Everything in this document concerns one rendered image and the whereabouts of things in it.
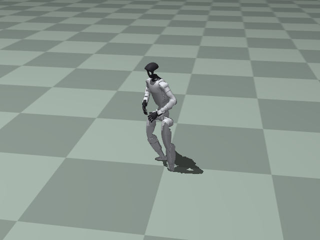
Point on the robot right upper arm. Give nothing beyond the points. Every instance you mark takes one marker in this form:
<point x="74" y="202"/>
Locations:
<point x="147" y="89"/>

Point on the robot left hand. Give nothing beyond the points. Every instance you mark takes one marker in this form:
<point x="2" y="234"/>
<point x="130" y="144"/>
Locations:
<point x="153" y="115"/>

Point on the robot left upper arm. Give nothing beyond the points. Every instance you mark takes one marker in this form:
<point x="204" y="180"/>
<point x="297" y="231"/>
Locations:
<point x="165" y="88"/>

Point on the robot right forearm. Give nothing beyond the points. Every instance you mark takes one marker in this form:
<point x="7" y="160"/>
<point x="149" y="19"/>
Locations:
<point x="146" y="96"/>

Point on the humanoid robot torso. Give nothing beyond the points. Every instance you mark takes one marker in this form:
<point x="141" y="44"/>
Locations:
<point x="159" y="97"/>

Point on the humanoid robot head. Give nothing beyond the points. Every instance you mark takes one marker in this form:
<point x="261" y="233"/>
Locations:
<point x="151" y="67"/>

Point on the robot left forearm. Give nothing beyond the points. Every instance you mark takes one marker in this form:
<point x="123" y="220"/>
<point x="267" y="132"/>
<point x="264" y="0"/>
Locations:
<point x="167" y="107"/>

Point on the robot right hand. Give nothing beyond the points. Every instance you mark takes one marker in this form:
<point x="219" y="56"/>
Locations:
<point x="144" y="104"/>

